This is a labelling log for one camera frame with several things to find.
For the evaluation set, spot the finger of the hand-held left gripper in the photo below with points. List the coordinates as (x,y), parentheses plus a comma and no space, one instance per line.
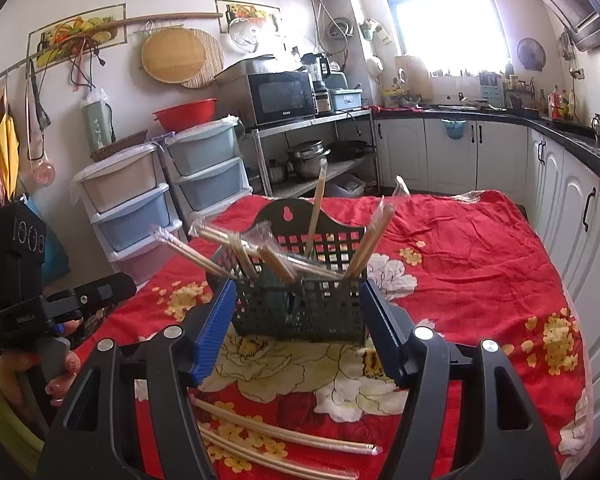
(110,292)

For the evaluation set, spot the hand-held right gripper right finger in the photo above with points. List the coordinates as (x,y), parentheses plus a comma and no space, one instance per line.
(380,330)

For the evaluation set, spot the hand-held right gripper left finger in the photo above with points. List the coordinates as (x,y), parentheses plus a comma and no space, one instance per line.
(215,330)

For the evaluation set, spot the wooden chopstick pair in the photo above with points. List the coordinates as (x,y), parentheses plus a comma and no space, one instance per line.
(280,430)
(190,255)
(260,457)
(375,235)

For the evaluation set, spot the dark green plastic utensil basket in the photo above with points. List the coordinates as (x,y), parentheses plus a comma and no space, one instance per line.
(300,310)

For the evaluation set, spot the pile of chopsticks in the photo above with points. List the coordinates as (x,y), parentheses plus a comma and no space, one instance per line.
(270,260)

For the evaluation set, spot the tall chopstick pair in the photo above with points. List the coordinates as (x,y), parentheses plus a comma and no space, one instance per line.
(316,210)

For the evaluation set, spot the person's left forearm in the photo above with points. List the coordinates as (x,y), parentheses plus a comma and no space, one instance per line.
(10,435)

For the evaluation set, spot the person's left hand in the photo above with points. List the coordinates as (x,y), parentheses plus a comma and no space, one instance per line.
(15,380)

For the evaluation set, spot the blue plastic bag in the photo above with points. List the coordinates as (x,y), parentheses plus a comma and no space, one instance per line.
(55,255)

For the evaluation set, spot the beige and blue drawer unit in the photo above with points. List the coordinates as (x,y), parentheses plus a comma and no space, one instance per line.
(130,200)

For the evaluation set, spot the pink round hanging pouch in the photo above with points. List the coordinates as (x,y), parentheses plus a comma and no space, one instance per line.
(44,171)

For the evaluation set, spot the red floral blanket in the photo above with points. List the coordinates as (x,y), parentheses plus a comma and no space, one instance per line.
(480,270)

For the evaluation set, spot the yellow hanging cloth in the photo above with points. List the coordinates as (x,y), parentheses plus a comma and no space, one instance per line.
(2,135)

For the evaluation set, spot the wicker basket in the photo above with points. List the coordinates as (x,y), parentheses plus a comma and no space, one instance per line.
(120,146)

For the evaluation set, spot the white storage box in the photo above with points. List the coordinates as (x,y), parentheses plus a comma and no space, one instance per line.
(345,186)

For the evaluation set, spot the blue plastic drawer unit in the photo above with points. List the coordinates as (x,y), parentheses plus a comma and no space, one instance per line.
(207,160)

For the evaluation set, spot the green thermos bottle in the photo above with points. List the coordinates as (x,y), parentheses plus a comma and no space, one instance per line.
(97,122)

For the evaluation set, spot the small steel pot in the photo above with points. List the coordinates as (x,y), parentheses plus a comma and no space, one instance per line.
(277,172)

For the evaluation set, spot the black frying pan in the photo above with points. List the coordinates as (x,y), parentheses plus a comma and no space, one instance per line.
(350,149)

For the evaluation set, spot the stacked steel pots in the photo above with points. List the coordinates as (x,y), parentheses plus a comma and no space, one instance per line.
(307,160)

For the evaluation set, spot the red plastic basin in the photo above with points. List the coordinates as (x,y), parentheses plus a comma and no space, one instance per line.
(185,112)

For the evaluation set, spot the blue hanging cabinet holder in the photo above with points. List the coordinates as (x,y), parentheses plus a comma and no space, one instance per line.
(453,129)

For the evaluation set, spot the metal shelf rack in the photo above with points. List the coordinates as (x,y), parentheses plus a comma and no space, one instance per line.
(300,121)

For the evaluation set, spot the white kitchen cabinets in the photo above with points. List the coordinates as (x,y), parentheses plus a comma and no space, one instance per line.
(570,210)

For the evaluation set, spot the teal plastic bin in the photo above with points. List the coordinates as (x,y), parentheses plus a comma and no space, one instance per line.
(346,100)

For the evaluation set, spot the black microwave oven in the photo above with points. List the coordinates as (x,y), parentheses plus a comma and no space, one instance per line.
(280,97)

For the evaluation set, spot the round bamboo board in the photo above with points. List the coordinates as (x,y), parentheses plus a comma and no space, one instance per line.
(172,57)

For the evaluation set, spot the round bamboo mat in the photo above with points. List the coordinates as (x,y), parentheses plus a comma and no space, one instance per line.
(214,60)

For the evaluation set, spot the pale cutting board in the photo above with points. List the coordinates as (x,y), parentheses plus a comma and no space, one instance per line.
(414,77)

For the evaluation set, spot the glass jug blender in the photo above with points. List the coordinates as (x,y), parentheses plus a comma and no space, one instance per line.
(319,80)

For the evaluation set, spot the blue knife block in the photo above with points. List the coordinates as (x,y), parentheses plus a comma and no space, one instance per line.
(492,90)

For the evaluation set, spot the long wooden rolling pin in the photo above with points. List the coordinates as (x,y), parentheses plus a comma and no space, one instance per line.
(145,18)

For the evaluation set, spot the white round fan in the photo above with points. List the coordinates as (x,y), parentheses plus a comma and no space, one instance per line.
(242,35)

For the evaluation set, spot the bright window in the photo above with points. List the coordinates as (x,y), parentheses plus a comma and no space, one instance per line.
(445,20)

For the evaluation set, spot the fruit picture wall tile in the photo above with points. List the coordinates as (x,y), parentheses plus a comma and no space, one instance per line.
(75,35)
(247,10)

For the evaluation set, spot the grey wall fan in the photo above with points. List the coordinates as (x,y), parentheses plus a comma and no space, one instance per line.
(531,53)

